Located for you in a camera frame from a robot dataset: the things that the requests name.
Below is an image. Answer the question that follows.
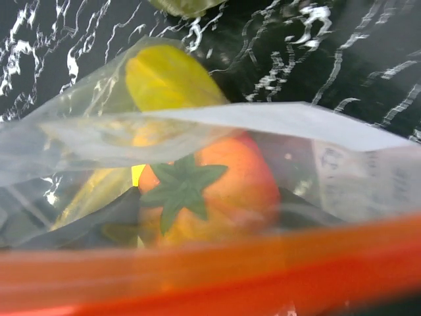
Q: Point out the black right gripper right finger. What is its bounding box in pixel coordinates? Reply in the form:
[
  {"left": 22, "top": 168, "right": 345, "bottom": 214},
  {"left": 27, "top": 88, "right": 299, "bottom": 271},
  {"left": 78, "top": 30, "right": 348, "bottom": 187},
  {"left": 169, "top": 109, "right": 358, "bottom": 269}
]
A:
[{"left": 278, "top": 187, "right": 345, "bottom": 227}]

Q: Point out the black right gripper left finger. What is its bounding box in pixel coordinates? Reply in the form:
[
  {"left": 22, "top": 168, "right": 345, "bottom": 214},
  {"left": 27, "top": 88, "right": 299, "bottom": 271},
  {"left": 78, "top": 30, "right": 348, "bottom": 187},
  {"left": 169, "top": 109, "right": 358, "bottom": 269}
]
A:
[{"left": 13, "top": 188, "right": 140, "bottom": 250}]

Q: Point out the clear orange-zip fruit bag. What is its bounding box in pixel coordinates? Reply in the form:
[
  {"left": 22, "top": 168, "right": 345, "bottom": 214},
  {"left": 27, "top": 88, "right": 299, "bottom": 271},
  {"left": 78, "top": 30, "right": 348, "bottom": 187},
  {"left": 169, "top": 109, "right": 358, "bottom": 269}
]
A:
[{"left": 1, "top": 38, "right": 420, "bottom": 315}]

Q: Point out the yellow fake banana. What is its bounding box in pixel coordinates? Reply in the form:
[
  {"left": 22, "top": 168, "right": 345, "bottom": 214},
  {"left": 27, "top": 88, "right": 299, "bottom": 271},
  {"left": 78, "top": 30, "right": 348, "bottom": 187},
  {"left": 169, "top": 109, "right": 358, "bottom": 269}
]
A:
[{"left": 50, "top": 165, "right": 145, "bottom": 230}]

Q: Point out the orange fake persimmon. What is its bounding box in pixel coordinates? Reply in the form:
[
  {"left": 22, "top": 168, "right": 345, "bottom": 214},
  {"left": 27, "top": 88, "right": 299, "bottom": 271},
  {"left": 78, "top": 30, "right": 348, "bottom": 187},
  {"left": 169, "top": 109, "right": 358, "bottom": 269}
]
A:
[{"left": 137, "top": 132, "right": 281, "bottom": 248}]

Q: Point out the yellow fake starfruit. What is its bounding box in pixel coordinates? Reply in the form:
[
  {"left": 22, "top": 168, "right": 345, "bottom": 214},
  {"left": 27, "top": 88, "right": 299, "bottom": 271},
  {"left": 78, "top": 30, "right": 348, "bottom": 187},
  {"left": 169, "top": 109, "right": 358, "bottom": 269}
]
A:
[{"left": 125, "top": 44, "right": 228, "bottom": 112}]

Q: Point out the olive green plastic bin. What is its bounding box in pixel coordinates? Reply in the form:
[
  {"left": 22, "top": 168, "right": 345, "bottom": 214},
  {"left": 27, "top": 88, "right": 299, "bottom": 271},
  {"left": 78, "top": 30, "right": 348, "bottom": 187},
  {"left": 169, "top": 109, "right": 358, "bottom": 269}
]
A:
[{"left": 149, "top": 0, "right": 226, "bottom": 18}]

